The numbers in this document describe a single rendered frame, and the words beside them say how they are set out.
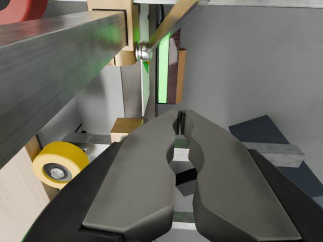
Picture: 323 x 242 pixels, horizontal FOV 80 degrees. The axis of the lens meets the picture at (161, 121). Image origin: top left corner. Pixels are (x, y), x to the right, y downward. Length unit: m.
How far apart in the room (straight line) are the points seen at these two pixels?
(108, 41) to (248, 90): 1.16
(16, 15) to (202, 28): 0.96
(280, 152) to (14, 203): 0.50
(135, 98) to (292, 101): 1.14
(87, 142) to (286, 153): 0.35
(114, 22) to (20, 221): 0.45
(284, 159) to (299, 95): 1.05
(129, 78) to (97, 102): 0.17
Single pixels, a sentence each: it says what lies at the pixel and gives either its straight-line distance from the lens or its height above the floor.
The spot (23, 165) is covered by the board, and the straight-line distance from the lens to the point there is 0.39.
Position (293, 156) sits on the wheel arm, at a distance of 0.42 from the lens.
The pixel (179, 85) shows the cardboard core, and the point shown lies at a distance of 1.12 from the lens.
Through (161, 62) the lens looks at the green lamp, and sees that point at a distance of 0.43.
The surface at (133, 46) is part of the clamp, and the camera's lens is 0.25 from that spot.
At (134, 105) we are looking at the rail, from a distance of 0.48.
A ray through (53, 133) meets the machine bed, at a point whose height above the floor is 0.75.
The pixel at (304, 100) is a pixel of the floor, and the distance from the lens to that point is 1.48.
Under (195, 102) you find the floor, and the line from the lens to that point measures 1.26.
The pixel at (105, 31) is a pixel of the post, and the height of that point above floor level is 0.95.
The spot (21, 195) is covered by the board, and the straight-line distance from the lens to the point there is 0.46.
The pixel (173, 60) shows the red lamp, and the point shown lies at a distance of 0.43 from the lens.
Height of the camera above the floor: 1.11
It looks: 57 degrees down
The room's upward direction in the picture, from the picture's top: 174 degrees counter-clockwise
